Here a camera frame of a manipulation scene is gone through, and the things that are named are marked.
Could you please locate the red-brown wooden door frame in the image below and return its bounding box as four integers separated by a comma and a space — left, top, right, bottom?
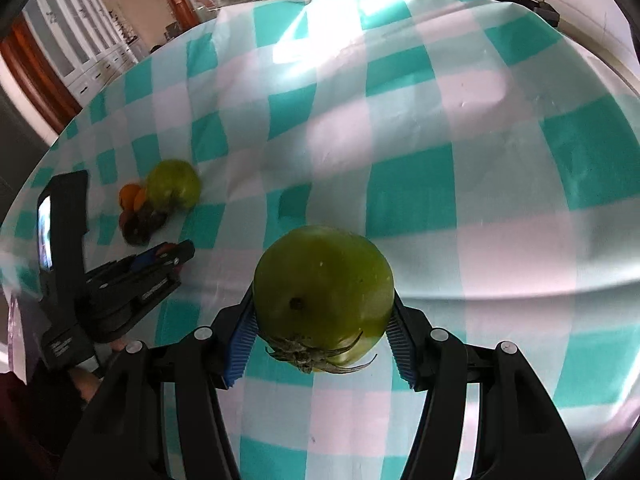
0, 14, 84, 137

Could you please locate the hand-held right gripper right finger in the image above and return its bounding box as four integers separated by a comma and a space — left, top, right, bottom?
385, 295, 586, 480

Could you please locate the person's left hand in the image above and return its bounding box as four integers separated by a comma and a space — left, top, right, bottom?
67, 340, 128, 406

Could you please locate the white glass-door cabinet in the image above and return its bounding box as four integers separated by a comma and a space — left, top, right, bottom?
22, 0, 140, 107

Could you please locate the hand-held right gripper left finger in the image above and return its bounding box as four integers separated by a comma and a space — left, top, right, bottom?
57, 287, 258, 480

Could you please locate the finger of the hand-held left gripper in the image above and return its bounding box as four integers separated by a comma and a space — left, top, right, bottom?
86, 239, 196, 297
91, 271, 182, 344

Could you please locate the brown round fruit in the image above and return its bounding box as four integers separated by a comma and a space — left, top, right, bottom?
119, 210, 146, 247

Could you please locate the green tomato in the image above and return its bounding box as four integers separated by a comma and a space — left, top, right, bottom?
252, 225, 396, 375
146, 159, 203, 211

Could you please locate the teal checkered tablecloth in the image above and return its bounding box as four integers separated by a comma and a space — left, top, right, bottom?
0, 0, 640, 480

